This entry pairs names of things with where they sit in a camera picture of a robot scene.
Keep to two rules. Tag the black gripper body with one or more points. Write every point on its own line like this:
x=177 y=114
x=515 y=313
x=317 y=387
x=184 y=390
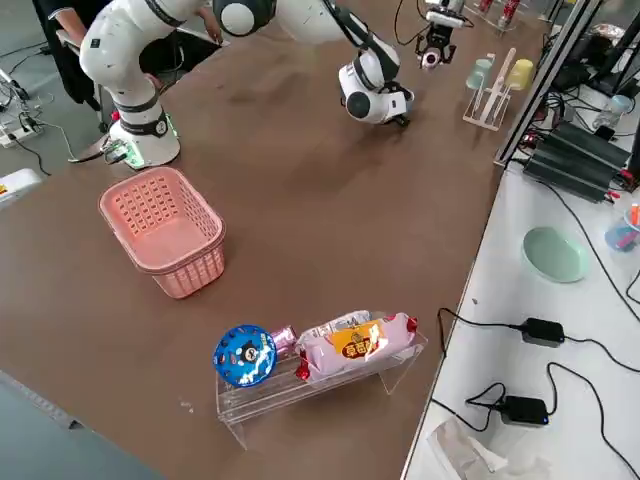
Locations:
x=400 y=121
x=437 y=36

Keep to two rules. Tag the pale green cup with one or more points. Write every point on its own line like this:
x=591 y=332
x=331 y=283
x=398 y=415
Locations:
x=480 y=75

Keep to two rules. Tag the red cola bottle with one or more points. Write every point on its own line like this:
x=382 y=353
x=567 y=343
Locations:
x=509 y=10
x=486 y=4

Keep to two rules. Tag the yellow cup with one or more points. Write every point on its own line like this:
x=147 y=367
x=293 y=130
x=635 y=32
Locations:
x=520 y=75

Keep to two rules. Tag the clear acrylic bottle shelf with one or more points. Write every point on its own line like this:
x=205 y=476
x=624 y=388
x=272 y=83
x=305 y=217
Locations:
x=525 y=22

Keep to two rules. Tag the clear plastic bottle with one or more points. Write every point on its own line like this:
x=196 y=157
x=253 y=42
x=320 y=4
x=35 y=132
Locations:
x=615 y=112

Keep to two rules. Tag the clear pen cup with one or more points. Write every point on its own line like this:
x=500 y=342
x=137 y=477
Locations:
x=622 y=235

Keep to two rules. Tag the wooden rolling pin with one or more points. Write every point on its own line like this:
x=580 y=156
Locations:
x=505 y=75

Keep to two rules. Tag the black power supply unit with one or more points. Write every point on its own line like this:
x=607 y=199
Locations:
x=585 y=145
x=570 y=175

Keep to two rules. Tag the pale green bowl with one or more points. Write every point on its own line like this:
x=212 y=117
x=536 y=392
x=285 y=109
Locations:
x=555 y=255

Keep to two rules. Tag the pink snack packet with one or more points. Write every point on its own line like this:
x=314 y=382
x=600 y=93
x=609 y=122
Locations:
x=350 y=350

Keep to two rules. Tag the purple snack packet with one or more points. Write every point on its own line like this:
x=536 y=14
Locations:
x=285 y=340

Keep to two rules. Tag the black power adapter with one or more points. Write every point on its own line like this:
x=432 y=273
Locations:
x=542 y=332
x=525 y=411

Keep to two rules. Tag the pink plastic basket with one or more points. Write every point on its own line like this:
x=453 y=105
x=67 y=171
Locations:
x=165 y=235

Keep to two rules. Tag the blue round snack tub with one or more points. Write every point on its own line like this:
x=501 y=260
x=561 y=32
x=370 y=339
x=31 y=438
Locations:
x=245 y=356

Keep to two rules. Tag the clear acrylic snack shelf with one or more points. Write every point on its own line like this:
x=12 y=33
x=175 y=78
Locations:
x=310 y=390

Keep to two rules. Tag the crumpled clear plastic bag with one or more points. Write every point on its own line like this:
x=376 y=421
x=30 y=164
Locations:
x=475 y=450

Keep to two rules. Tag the person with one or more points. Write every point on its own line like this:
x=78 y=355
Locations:
x=65 y=60

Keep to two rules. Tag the white power strip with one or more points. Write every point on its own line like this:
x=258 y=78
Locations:
x=20 y=135

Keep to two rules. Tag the white control box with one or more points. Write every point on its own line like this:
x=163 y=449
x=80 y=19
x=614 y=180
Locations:
x=17 y=187

